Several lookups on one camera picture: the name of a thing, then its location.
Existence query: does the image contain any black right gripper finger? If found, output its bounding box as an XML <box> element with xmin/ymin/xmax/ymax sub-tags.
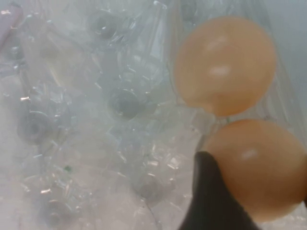
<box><xmin>184</xmin><ymin>150</ymin><xmax>261</xmax><ymax>230</ymax></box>

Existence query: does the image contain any beige egg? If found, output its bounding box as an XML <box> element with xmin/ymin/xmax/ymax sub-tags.
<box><xmin>203</xmin><ymin>119</ymin><xmax>307</xmax><ymax>223</ymax></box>
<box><xmin>172</xmin><ymin>17</ymin><xmax>276</xmax><ymax>117</ymax></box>

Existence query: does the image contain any clear plastic egg box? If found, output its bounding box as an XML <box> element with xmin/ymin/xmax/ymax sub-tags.
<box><xmin>0</xmin><ymin>0</ymin><xmax>307</xmax><ymax>230</ymax></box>

